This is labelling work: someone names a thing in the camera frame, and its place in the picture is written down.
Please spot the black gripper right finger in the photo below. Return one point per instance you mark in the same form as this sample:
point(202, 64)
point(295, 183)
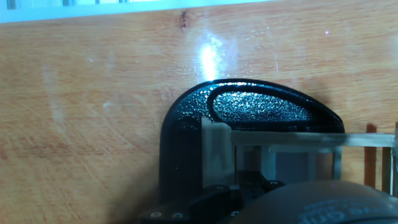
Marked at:
point(250, 189)

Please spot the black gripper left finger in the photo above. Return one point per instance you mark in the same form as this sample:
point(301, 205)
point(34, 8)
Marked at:
point(192, 208)

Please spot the black metal C-clamp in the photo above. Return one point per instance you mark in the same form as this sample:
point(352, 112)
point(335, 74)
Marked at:
point(180, 149)

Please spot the glossy brown wooden board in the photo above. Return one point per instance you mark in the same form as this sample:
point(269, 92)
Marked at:
point(77, 109)

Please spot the miniature wooden window frame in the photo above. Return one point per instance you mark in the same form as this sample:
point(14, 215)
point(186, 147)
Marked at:
point(216, 155)

